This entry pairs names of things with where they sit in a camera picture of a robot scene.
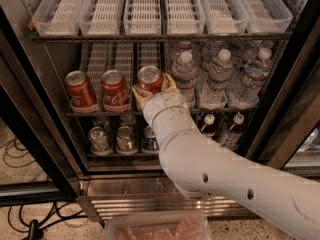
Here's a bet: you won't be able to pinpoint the red coke can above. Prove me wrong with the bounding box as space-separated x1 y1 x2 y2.
101 70 130 112
65 70 99 113
137 65 163 94

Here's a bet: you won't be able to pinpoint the front right water bottle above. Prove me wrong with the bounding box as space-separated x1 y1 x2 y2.
228 48 272 109

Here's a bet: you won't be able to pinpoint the dark drink bottle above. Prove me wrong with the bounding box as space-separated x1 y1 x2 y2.
198 114 216 137
218 113 245 150

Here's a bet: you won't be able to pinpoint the black floor cables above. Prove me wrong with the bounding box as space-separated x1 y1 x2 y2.
1 137 88 240

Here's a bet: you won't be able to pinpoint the front middle water bottle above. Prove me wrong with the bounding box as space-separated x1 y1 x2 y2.
198 49 234 109

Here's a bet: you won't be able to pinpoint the clear plastic food container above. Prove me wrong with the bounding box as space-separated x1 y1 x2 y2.
103 210 212 240

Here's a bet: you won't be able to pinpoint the left blue soda can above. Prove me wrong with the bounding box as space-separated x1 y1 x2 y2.
142 126 159 154

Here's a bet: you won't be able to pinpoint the steel fridge base grille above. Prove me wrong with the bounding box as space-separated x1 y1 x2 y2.
76 173 257 222

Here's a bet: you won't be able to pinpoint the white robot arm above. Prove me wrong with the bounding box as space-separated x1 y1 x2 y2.
132 74 320 240

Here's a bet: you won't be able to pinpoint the front left water bottle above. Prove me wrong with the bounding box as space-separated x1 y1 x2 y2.
171 51 198 103

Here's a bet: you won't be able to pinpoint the right dark drink bottle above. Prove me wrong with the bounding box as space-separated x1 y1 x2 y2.
218 113 245 150

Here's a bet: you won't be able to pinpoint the silver soda can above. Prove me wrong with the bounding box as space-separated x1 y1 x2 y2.
88 127 112 156
116 126 137 155

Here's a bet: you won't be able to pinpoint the left dark drink bottle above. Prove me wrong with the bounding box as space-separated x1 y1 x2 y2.
198 114 216 137

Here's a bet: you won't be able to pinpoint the black fridge door frame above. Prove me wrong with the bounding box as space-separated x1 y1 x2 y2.
0 9 79 206

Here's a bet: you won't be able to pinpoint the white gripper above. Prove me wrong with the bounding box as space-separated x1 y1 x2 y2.
132 73 194 128

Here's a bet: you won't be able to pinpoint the top shelf clear bin row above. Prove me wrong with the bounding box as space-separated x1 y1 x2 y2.
32 0 292 36

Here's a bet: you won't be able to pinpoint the water bottle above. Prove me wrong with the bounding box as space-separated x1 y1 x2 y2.
171 51 198 103
198 49 234 109
228 48 272 109

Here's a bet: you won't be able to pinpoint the left silver soda can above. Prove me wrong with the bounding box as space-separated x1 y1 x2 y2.
88 127 112 156

